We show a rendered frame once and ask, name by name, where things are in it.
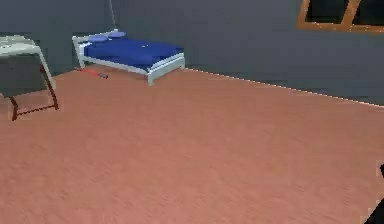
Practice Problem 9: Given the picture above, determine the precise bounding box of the red baseball bat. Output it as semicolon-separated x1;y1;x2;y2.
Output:
78;67;109;80

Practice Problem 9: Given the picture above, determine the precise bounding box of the white bed with blue cover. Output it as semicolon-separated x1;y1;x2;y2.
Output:
71;30;186;87

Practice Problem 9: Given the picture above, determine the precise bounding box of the pale table with brown legs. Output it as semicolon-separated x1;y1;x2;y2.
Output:
0;34;60;122

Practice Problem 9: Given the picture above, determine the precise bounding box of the brown framed window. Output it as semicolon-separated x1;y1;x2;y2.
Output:
296;0;384;34

